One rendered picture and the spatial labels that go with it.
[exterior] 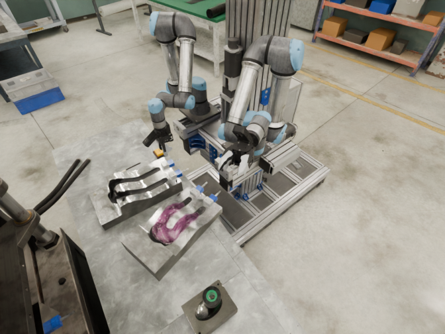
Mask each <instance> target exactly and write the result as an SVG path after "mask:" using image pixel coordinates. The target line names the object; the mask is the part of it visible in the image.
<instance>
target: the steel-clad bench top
mask: <svg viewBox="0 0 445 334"><path fill-rule="evenodd" d="M150 133H151V131H150V129H149V128H148V127H147V126H146V125H145V123H144V122H143V120H142V119H141V118H140V119H137V120H135V121H131V122H129V123H126V124H123V125H121V126H118V127H115V128H113V129H109V130H107V131H104V132H102V133H99V134H96V135H93V136H90V137H87V138H85V139H82V140H79V141H76V142H73V143H71V144H68V145H66V146H62V147H60V148H57V149H54V150H52V154H53V157H54V160H55V163H56V166H57V169H58V173H59V175H60V179H62V178H63V177H64V175H65V174H66V172H67V171H68V170H69V168H70V167H71V165H72V164H73V163H74V162H75V160H76V158H80V159H81V161H80V163H79V164H78V165H77V167H76V168H75V170H74V171H73V172H72V174H71V176H70V177H69V178H68V180H69V179H70V178H71V177H72V176H73V174H74V173H75V172H76V171H77V169H78V168H79V167H80V166H81V165H82V164H83V163H84V162H85V160H86V159H87V158H90V159H91V162H90V163H89V164H88V165H87V166H86V167H85V169H84V170H83V171H82V173H81V174H80V175H79V176H78V177H77V178H76V180H75V181H74V182H73V184H72V185H71V186H70V187H69V188H68V189H67V191H66V192H65V194H66V197H67V200H68V203H69V206H70V209H71V212H72V216H73V219H74V222H75V225H76V228H77V231H78V234H79V237H80V241H81V244H82V247H83V250H84V253H85V256H86V259H87V263H88V265H89V269H90V271H91V275H92V277H93V281H94V283H95V287H96V290H97V293H98V296H99V299H100V302H101V305H102V308H103V312H104V314H105V318H106V320H107V324H108V326H109V330H110V333H111V334H195V333H194V331H193V329H192V327H191V325H190V323H189V321H188V320H187V318H186V316H185V314H184V312H183V310H182V308H181V306H182V305H183V304H184V303H186V302H187V301H189V300H190V299H191V298H193V297H194V296H196V295H197V294H198V293H200V292H201V291H203V290H204V289H205V288H207V287H208V286H210V285H211V284H212V283H213V282H215V281H217V280H218V279H219V280H220V281H221V283H222V285H223V286H224V288H225V289H226V291H227V292H228V294H229V296H230V297H231V298H232V300H233V302H234V303H235V304H236V306H237V308H238V312H237V313H236V314H235V315H233V316H232V317H231V318H230V319H229V320H227V321H226V322H225V323H223V324H222V325H221V326H220V327H219V328H218V329H216V330H215V331H213V332H212V333H211V334H307V333H306V331H305V330H304V329H303V328H302V327H301V325H300V324H299V322H298V321H297V320H296V319H295V317H294V316H293V314H292V313H291V312H290V311H289V310H288V308H287V307H286V306H285V304H284V303H283V302H282V300H281V299H280V298H279V296H278V295H277V294H276V293H275V292H274V290H273V289H272V287H271V286H270V285H269V284H268V282H267V281H266V279H265V278H264V277H263V276H262V275H261V273H260V272H259V271H258V269H257V268H256V267H255V266H254V264H253V263H252V261H251V260H250V259H249V258H248V257H247V255H246V254H245V252H244V251H243V250H242V249H241V248H240V246H239V245H238V243H237V242H236V241H235V240H234V238H233V237H232V236H231V234H230V233H229V232H228V231H227V229H226V228H225V227H224V225H223V224H222V223H221V222H220V220H219V219H218V218H217V219H216V220H215V221H214V222H213V223H212V224H211V226H210V227H209V228H208V229H207V230H206V231H205V232H204V233H203V234H202V235H201V236H200V237H199V238H198V239H197V241H196V242H195V243H194V244H193V245H192V246H191V247H190V249H189V250H188V251H187V252H186V253H185V254H184V255H183V256H182V257H181V258H180V259H179V260H178V261H177V262H176V264H175V265H174V266H173V267H172V268H171V269H170V271H169V272H168V273H167V274H166V275H165V276H164V277H163V278H162V279H161V280H160V281H158V280H157V279H156V278H155V277H154V276H153V275H152V274H151V273H149V271H147V269H145V267H143V265H141V263H139V262H138V261H137V260H136V259H135V258H134V257H133V256H132V255H131V254H130V253H129V252H128V251H127V250H126V249H125V248H124V246H123V244H122V243H121V242H120V240H121V239H123V238H124V237H125V236H126V235H127V234H128V233H130V232H131V231H132V230H133V229H134V228H135V227H136V226H137V225H140V226H141V227H142V226H143V225H144V224H145V223H146V222H147V221H148V220H149V219H150V218H151V217H152V216H153V215H154V214H155V212H157V210H158V209H159V208H160V207H161V206H162V205H163V204H165V203H166V202H167V201H170V200H172V199H175V198H176V197H177V195H178V194H179V193H180V192H179V193H177V194H175V195H173V196H171V197H169V198H168V199H165V200H164V201H161V202H160V203H157V204H156V205H154V206H152V207H150V208H148V209H146V210H144V211H142V212H140V213H138V214H136V215H135V216H133V217H131V218H129V219H127V220H125V221H123V222H121V223H119V224H117V225H115V226H114V227H111V228H110V229H107V230H106V231H105V230H104V228H103V227H102V226H101V223H100V221H99V218H98V216H97V213H96V211H95V208H94V206H93V203H92V201H91V198H90V196H89V194H90V193H91V192H94V191H96V190H98V189H101V188H103V187H105V186H106V185H108V183H107V179H106V177H107V176H109V175H111V174H113V173H116V172H121V171H123V170H126V169H127V168H130V167H131V166H134V165H135V164H138V163H139V162H140V164H138V165H136V166H134V167H132V168H130V169H128V170H126V171H125V172H129V171H133V170H137V169H139V168H141V167H143V166H145V165H147V164H149V163H151V162H153V161H155V160H157V158H156V157H155V156H154V154H153V151H154V150H156V149H158V148H159V147H158V143H157V141H156V140H155V141H154V142H153V143H152V144H151V145H150V146H149V147H146V146H144V144H143V143H142V141H143V140H144V139H145V138H146V137H147V136H148V135H149V134H150ZM182 174H183V176H181V177H179V179H180V180H181V183H182V186H183V191H184V190H186V189H187V188H188V187H189V186H191V187H192V188H194V187H193V185H192V184H191V182H190V181H189V180H188V179H187V178H186V176H185V175H184V173H182ZM68 180H67V181H68ZM67 181H66V182H67ZM64 185H65V184H64ZM183 191H181V193H182V192H183Z"/></svg>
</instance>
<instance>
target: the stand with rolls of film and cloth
mask: <svg viewBox="0 0 445 334"><path fill-rule="evenodd" d="M92 3H93V6H94V9H95V12H96V15H97V18H98V21H99V24H100V27H101V29H96V31H97V32H100V33H103V34H106V35H109V36H112V33H109V32H107V31H105V29H104V26H103V23H102V20H101V17H100V14H101V16H103V17H104V16H107V15H111V14H113V13H117V12H119V11H124V10H126V9H129V8H132V5H131V2H130V0H122V1H118V2H116V3H111V4H108V5H104V6H102V7H99V10H98V8H97V4H96V2H95V0H92ZM135 4H136V6H139V5H142V4H145V3H143V2H141V1H137V0H135ZM148 8H149V12H150V13H144V15H148V16H150V15H151V14H152V8H151V5H149V4H148Z"/></svg>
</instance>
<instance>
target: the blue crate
mask: <svg viewBox="0 0 445 334"><path fill-rule="evenodd" d="M64 99H65V97H64V95H63V93H62V92H61V90H60V88H59V86H58V87H55V88H52V89H49V90H46V91H43V92H40V93H37V94H35V95H31V96H29V97H26V98H24V99H20V100H18V101H14V102H13V103H14V104H15V106H16V107H17V109H18V110H19V111H20V113H21V115H25V114H27V113H30V112H33V111H36V110H38V109H41V108H43V107H46V106H48V105H51V104H53V103H57V102H59V101H62V100H64Z"/></svg>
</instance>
